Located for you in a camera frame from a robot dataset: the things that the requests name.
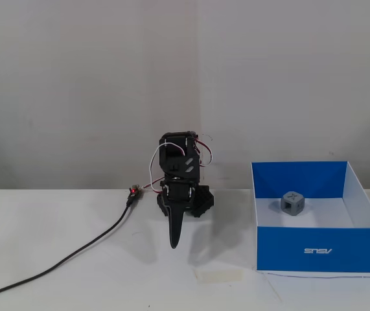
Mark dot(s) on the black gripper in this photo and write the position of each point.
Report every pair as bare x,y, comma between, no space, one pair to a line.
176,196

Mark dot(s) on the gray cube block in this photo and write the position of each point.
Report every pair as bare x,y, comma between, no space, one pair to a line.
293,204

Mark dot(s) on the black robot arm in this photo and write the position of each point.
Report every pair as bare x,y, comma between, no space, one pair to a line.
178,162

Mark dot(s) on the blue white cardboard box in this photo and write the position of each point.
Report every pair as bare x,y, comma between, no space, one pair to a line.
317,249

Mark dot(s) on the small controller board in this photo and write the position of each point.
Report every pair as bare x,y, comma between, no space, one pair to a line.
134,191

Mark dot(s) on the clear tape piece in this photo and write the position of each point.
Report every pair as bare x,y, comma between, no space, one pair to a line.
218,276

